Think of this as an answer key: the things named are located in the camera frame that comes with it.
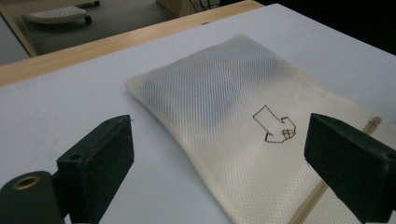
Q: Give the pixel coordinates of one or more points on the blue cloth inside mesh bag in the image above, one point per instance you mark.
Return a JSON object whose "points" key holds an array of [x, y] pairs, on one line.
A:
{"points": [[193, 93]]}

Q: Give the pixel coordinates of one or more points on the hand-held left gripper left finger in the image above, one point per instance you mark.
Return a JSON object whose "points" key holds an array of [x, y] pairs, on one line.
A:
{"points": [[96, 168]]}

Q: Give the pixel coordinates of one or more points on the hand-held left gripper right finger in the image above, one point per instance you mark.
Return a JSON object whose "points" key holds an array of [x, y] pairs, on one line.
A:
{"points": [[351, 161]]}

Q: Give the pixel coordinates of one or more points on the white rounded chair base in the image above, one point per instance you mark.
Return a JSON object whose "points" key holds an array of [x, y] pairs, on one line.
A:
{"points": [[57, 15]]}

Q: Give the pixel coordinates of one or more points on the cream mesh zipper bag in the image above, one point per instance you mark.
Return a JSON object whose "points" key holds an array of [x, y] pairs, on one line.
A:
{"points": [[236, 124]]}

